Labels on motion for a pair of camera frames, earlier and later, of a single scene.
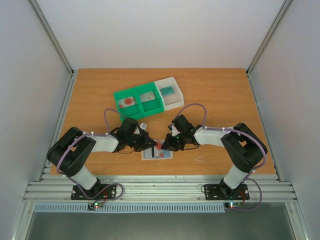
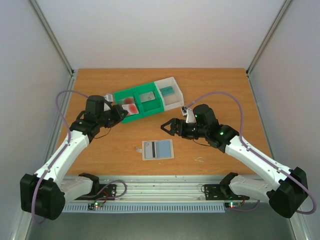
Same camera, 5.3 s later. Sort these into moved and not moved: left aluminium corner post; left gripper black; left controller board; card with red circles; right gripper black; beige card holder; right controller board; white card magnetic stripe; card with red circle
Moved: left gripper black; card with red circles; right gripper black
Not moved: white card magnetic stripe; right controller board; left aluminium corner post; left controller board; beige card holder; card with red circle
